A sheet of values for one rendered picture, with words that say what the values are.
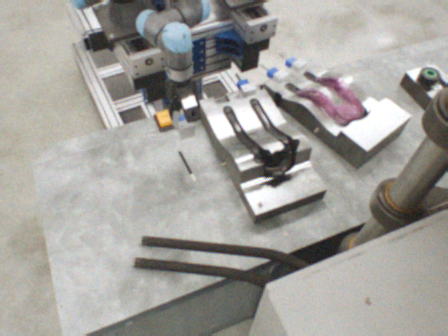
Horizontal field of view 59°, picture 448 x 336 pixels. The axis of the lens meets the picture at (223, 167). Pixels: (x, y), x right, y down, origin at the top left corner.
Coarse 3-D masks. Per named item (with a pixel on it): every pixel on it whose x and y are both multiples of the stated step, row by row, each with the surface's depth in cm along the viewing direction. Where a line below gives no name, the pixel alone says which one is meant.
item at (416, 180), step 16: (432, 144) 63; (416, 160) 68; (432, 160) 65; (400, 176) 73; (416, 176) 69; (432, 176) 67; (400, 192) 74; (416, 192) 72; (368, 224) 88; (368, 240) 90
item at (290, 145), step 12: (228, 108) 147; (228, 120) 143; (264, 120) 145; (240, 132) 141; (276, 132) 139; (252, 144) 134; (288, 144) 135; (264, 156) 130; (276, 156) 128; (288, 156) 135; (264, 168) 128; (276, 168) 133; (288, 168) 132
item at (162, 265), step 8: (136, 264) 117; (144, 264) 117; (152, 264) 116; (160, 264) 116; (168, 264) 115; (176, 264) 115; (184, 264) 115; (192, 264) 114; (200, 264) 114; (184, 272) 115; (192, 272) 114; (200, 272) 113; (208, 272) 113; (216, 272) 112
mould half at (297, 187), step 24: (240, 96) 150; (264, 96) 150; (216, 120) 143; (240, 120) 144; (216, 144) 143; (240, 144) 134; (264, 144) 132; (240, 168) 125; (312, 168) 135; (240, 192) 133; (264, 192) 129; (288, 192) 129; (312, 192) 130; (264, 216) 127
